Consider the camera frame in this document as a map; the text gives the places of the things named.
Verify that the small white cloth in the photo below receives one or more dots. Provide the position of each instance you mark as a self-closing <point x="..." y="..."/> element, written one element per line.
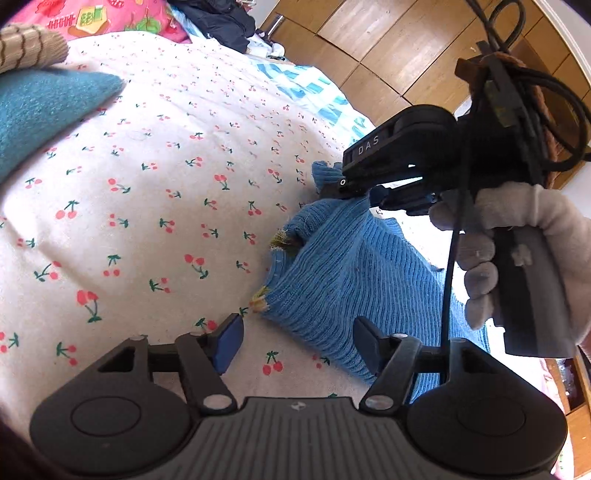
<point x="270" y="46"/>

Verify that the wooden wardrobe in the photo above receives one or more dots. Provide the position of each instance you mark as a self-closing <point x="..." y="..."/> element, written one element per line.
<point x="392" y="46"/>

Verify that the cherry print bed sheet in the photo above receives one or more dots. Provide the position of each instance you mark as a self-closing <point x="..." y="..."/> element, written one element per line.
<point x="138" y="207"/>

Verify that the teal cloth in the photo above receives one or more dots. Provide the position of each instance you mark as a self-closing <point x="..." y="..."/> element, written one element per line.
<point x="41" y="115"/>

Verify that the wooden cabinet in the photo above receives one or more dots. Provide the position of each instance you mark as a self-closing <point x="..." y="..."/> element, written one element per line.
<point x="577" y="424"/>

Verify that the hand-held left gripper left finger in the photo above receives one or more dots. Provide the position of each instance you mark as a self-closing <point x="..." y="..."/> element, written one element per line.
<point x="228" y="344"/>

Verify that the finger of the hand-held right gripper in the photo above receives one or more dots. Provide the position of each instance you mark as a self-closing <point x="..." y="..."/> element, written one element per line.
<point x="401" y="201"/>
<point x="346" y="188"/>

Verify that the beige striped sweater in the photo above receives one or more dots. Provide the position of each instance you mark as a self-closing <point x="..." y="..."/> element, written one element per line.
<point x="27" y="46"/>

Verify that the person's right hand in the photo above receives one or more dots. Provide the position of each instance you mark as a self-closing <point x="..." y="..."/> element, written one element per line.
<point x="521" y="203"/>

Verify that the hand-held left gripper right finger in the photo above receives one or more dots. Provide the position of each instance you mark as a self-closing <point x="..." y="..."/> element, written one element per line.
<point x="367" y="344"/>

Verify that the blue geometric print blanket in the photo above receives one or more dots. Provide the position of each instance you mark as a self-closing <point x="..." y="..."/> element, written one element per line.
<point x="314" y="92"/>

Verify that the blue striped knit sweater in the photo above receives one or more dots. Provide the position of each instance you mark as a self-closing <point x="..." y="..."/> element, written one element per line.
<point x="351" y="267"/>

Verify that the dark navy jacket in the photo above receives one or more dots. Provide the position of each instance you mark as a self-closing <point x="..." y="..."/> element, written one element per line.
<point x="221" y="23"/>

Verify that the pink printed pillow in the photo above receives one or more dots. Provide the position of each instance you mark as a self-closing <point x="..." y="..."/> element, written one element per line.
<point x="115" y="18"/>

